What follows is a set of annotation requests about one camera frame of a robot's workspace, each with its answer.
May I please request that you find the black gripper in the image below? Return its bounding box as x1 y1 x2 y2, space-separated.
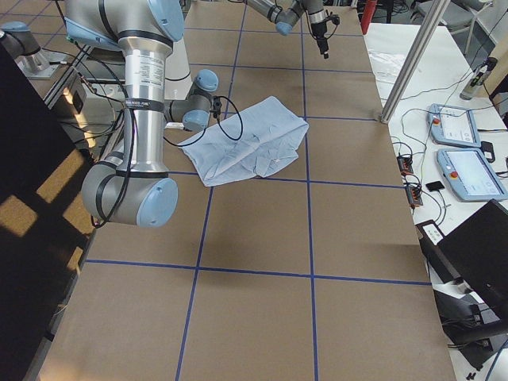
310 13 340 60
211 96 222 119

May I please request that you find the light blue button-up shirt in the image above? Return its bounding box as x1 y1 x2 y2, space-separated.
183 96 309 187

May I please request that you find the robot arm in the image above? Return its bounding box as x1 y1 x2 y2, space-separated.
243 0 340 60
65 1 218 227

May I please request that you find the red cylinder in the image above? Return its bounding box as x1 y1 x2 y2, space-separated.
360 0 377 35

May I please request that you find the upper teach pendant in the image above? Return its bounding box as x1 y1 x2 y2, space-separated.
428 103 481 148

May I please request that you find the teach pendant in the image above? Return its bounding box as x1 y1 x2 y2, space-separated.
428 103 481 148
436 148 507 202

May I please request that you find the lower teach pendant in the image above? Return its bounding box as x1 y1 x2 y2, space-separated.
436 148 507 202

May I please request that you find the black control cabinet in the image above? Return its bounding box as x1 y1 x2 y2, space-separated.
1 52 92 380

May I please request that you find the black monitor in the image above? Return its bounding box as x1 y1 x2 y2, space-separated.
438 199 507 319

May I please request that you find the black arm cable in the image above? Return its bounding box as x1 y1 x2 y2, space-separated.
162 94 244 147

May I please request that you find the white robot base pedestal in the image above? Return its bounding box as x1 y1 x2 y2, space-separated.
164 39 192 100

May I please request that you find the grey aluminium frame post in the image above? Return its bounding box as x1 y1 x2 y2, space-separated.
379 0 450 124

